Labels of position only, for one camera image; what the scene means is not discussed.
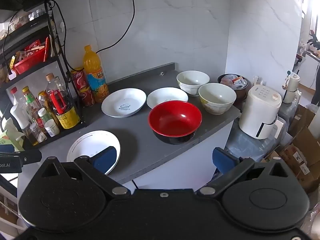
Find glass oil bottle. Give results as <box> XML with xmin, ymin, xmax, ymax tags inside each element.
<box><xmin>21</xmin><ymin>121</ymin><xmax>39</xmax><ymax>146</ymax></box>

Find white crumpled paper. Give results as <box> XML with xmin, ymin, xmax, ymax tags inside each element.
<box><xmin>3</xmin><ymin>117</ymin><xmax>20</xmax><ymax>133</ymax></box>

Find dark bowl with scraps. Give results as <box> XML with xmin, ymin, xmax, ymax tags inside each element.
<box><xmin>217</xmin><ymin>74</ymin><xmax>249</xmax><ymax>103</ymax></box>

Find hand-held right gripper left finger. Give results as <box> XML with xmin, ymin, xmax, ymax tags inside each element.
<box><xmin>41</xmin><ymin>146</ymin><xmax>132</xmax><ymax>198</ymax></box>

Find black cable on rack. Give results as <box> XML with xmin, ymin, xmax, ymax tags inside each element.
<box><xmin>44</xmin><ymin>0</ymin><xmax>75</xmax><ymax>71</ymax></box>

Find white plate with orange rim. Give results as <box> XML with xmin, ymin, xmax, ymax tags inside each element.
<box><xmin>66</xmin><ymin>130</ymin><xmax>121</xmax><ymax>175</ymax></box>

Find white air fryer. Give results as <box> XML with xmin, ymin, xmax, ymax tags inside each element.
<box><xmin>238</xmin><ymin>85</ymin><xmax>282</xmax><ymax>140</ymax></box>

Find dark sauce bottle yellow label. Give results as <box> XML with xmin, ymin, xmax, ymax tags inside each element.
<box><xmin>45</xmin><ymin>73</ymin><xmax>81</xmax><ymax>130</ymax></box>

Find orange juice bottle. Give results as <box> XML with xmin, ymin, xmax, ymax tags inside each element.
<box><xmin>83</xmin><ymin>45</ymin><xmax>109</xmax><ymax>103</ymax></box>

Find red plastic basket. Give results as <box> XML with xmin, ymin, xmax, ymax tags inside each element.
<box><xmin>12</xmin><ymin>45</ymin><xmax>50</xmax><ymax>75</ymax></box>

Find large white bowl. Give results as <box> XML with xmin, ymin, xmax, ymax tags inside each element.
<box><xmin>101</xmin><ymin>88</ymin><xmax>147</xmax><ymax>117</ymax></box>

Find red label bottle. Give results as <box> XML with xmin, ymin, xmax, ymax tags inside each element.
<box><xmin>35</xmin><ymin>107</ymin><xmax>52</xmax><ymax>133</ymax></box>

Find amber sauce bottle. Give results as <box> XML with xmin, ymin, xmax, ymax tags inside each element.
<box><xmin>38</xmin><ymin>91</ymin><xmax>54</xmax><ymax>115</ymax></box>

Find plain white plate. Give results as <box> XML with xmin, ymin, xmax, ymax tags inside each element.
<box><xmin>146</xmin><ymin>87</ymin><xmax>189</xmax><ymax>109</ymax></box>

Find white bottle with red cap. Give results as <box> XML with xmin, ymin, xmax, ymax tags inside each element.
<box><xmin>10</xmin><ymin>87</ymin><xmax>31</xmax><ymax>130</ymax></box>

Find yellow cap sauce bottle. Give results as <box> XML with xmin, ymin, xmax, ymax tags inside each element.
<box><xmin>22</xmin><ymin>86</ymin><xmax>42</xmax><ymax>120</ymax></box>

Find red bowl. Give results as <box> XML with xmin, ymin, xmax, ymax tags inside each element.
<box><xmin>148</xmin><ymin>100</ymin><xmax>202</xmax><ymax>145</ymax></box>

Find white cap powder bottle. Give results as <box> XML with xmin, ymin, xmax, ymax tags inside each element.
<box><xmin>44</xmin><ymin>119</ymin><xmax>60</xmax><ymax>137</ymax></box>

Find cardboard boxes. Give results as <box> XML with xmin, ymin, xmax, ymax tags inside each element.
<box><xmin>261</xmin><ymin>104</ymin><xmax>320</xmax><ymax>194</ymax></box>

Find grey plastic bag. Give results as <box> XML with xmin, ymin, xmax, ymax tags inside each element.
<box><xmin>224</xmin><ymin>126</ymin><xmax>284</xmax><ymax>162</ymax></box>

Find black metal rack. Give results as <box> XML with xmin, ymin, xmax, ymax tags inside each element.
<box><xmin>0</xmin><ymin>0</ymin><xmax>88</xmax><ymax>148</ymax></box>

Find black plug with cable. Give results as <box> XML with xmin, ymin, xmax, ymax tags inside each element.
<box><xmin>95</xmin><ymin>0</ymin><xmax>137</xmax><ymax>55</ymax></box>

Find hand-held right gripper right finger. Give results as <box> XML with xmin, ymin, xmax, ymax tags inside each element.
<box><xmin>195</xmin><ymin>147</ymin><xmax>292</xmax><ymax>197</ymax></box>

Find green carton box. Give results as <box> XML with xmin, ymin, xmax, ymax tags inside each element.
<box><xmin>0</xmin><ymin>129</ymin><xmax>24</xmax><ymax>152</ymax></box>

